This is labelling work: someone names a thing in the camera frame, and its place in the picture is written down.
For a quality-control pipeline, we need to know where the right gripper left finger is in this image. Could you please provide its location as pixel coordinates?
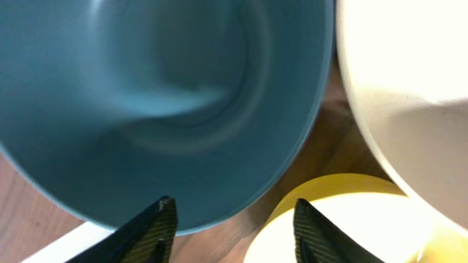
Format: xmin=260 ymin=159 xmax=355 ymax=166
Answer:
xmin=67 ymin=196 xmax=178 ymax=263

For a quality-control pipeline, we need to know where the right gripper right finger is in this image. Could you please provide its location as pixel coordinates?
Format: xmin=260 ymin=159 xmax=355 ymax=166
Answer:
xmin=293 ymin=199 xmax=383 ymax=263

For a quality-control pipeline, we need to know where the yellow bowl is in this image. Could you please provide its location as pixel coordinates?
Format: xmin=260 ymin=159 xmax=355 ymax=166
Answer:
xmin=244 ymin=173 xmax=467 ymax=262

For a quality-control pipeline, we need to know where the dark blue bowl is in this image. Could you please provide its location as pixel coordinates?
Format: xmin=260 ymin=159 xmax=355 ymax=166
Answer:
xmin=1 ymin=0 xmax=335 ymax=235

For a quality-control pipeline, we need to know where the large beige bowl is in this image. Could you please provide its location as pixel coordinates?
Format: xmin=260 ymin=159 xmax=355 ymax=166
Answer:
xmin=336 ymin=0 xmax=467 ymax=229

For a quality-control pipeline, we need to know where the clear plastic storage bin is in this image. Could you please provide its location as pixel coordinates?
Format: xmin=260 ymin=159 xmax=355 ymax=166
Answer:
xmin=21 ymin=222 xmax=113 ymax=263

